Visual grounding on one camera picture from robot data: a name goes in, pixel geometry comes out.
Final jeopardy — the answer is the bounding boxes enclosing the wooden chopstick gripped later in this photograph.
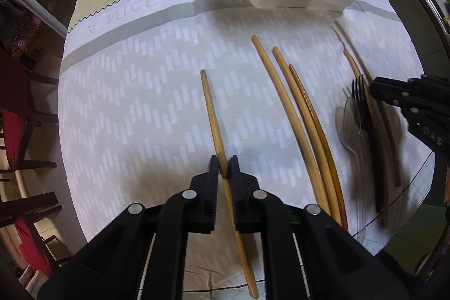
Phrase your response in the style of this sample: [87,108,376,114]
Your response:
[201,69,259,299]

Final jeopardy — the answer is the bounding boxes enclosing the black plastic fork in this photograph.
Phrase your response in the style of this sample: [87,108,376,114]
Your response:
[350,75,386,215]

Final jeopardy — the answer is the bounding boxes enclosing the long wooden chopstick right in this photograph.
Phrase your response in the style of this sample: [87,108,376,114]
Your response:
[343,49,388,228]

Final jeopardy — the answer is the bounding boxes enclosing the clear plastic spoon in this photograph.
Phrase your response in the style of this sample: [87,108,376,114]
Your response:
[342,97,366,201]

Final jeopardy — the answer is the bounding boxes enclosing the wooden chopstick on table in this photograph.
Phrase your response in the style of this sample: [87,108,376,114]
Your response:
[289,64,348,231]
[251,35,331,214]
[271,46,343,227]

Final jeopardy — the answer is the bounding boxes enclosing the white patterned tablecloth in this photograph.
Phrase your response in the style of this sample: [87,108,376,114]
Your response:
[58,0,435,254]

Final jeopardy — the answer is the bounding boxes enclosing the red dining chair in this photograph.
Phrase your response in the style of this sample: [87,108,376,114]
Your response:
[1,50,59,277]

